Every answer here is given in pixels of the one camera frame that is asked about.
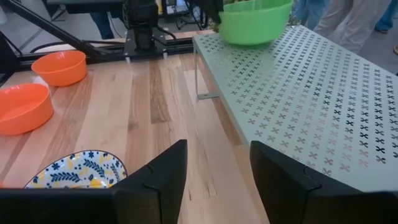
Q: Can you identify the person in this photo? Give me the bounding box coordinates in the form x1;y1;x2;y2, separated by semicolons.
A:
374;0;398;34
312;0;392;55
292;0;326;31
90;11;115;40

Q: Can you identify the blue yellow patterned bowl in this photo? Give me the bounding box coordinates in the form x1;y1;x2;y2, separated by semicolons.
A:
24;150;128;190

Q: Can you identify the black background equipment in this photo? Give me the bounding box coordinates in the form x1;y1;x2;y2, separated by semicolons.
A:
192;0;224;25

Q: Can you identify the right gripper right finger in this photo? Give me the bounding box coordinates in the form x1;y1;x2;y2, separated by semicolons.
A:
249;140;398;224

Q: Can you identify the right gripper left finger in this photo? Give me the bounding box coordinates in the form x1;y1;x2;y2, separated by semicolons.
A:
0;139;188;224

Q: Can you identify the thick black cable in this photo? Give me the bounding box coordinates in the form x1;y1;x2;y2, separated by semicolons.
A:
29;40;125;54

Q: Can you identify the black aluminium table frame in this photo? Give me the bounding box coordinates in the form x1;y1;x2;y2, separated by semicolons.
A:
0;0;195;86

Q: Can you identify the orange plastic bowl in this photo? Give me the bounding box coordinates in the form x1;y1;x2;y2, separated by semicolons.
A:
30;50;88;88
0;83;55;136

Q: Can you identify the green plastic bowl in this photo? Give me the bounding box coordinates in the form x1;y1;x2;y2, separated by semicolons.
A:
218;0;294;47

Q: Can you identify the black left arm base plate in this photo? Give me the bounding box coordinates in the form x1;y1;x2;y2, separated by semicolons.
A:
123;28;170;60

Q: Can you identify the pale green perforated metal shelf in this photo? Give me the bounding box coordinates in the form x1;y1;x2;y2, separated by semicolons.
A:
192;24;398;193

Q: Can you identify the black desk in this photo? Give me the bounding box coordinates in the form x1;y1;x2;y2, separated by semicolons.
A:
42;0;125;16

